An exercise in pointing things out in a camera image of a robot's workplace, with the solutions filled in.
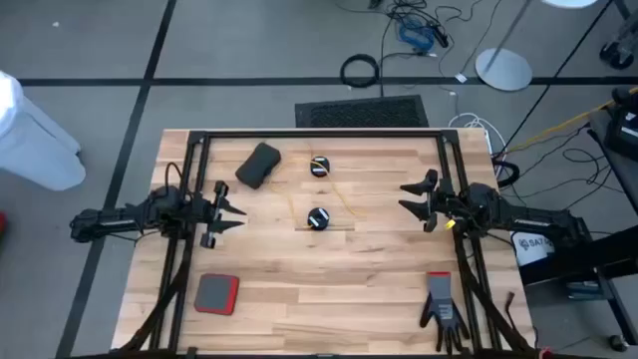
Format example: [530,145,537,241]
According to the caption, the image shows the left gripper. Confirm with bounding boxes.
[191,179,248,249]

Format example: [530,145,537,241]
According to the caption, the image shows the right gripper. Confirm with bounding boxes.
[398,169,463,233]

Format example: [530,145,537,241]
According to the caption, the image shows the yellow cord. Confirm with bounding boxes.
[268,157,368,230]

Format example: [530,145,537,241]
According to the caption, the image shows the black plastic cord spool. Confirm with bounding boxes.
[307,206,331,231]
[309,156,332,179]

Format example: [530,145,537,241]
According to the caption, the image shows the grey pad with red edge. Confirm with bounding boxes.
[192,272,241,316]

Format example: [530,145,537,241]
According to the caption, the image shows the black floor grate mat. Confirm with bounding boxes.
[293,94,431,130]

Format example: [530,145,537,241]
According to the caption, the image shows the grey work glove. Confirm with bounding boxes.
[419,271,471,354]

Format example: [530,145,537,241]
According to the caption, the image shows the white printed box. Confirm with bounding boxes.
[510,229,555,268]

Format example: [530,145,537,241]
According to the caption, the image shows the white round stand base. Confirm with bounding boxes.
[474,0,534,93]

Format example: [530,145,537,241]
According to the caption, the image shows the white bin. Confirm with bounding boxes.
[0,69,87,192]

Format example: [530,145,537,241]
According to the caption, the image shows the black device on desk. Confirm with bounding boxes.
[605,85,638,162]

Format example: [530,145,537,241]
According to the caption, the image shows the black caster wheel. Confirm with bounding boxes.
[597,0,638,71]

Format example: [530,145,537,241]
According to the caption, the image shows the white round disc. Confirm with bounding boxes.
[540,0,599,10]

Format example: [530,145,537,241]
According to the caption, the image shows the white floor cable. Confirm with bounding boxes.
[447,112,507,161]

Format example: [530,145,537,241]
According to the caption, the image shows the black aluminium table frame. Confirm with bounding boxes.
[119,129,537,359]

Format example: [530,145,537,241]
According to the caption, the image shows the coiled black floor cable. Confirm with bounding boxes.
[339,53,382,90]

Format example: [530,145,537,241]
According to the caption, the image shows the yellow floor cable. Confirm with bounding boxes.
[505,85,638,154]

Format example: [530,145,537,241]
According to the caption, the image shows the blue floor cable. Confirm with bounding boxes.
[397,17,436,52]

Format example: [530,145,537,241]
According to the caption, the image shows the black cable bundle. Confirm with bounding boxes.
[368,0,478,54]

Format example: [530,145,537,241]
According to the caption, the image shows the black desk frame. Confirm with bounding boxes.
[517,216,638,345]

